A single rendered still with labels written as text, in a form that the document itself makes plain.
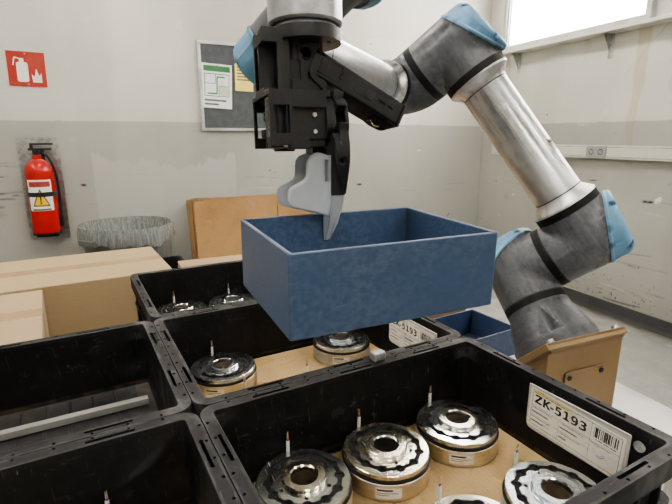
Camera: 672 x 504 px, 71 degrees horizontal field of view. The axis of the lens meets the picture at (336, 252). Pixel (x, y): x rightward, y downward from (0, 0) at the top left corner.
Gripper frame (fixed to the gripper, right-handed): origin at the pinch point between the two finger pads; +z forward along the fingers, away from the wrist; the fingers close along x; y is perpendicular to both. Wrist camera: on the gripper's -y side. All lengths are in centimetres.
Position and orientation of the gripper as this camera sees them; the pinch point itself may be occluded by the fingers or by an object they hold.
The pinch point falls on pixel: (330, 226)
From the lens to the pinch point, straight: 52.2
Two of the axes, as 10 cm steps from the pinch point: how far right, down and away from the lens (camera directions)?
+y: -9.3, 0.9, -3.7
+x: 3.8, 1.5, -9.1
